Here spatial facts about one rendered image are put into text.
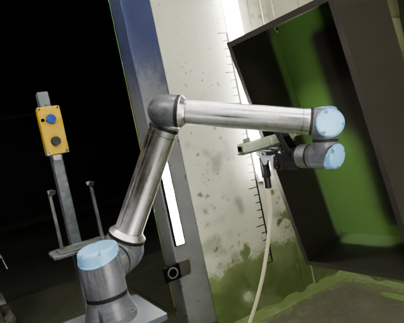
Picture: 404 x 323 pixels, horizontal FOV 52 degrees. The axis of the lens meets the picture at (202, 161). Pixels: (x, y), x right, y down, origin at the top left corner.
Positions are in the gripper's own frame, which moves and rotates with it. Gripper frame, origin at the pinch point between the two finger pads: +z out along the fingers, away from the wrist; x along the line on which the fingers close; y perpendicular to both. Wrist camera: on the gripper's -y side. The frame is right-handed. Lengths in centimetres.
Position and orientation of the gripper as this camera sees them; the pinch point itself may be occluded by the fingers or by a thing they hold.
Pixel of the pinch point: (261, 150)
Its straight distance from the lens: 174.2
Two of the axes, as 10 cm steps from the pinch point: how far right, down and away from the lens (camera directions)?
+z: -6.1, -0.3, 7.9
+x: 7.7, -2.4, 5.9
